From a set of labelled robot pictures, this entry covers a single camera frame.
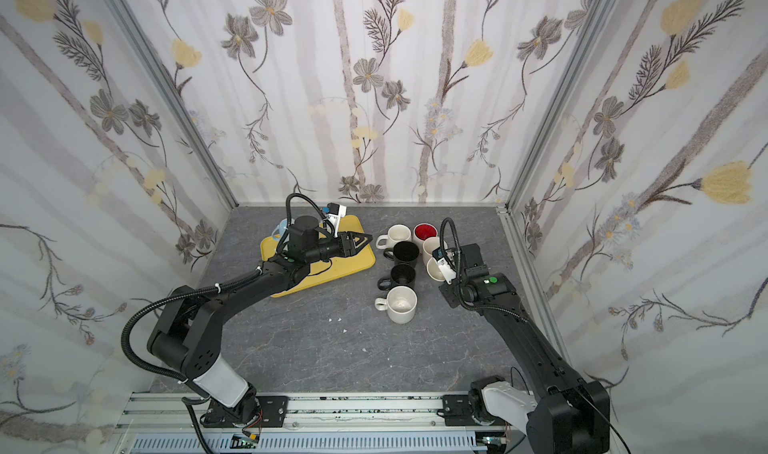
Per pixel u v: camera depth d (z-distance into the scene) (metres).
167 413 0.75
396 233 1.04
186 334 0.45
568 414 0.39
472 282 0.60
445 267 0.74
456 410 0.74
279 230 1.02
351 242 0.77
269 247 1.08
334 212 0.76
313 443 0.70
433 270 0.82
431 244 0.98
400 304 0.93
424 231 1.03
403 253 0.97
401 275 0.93
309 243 0.68
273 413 0.74
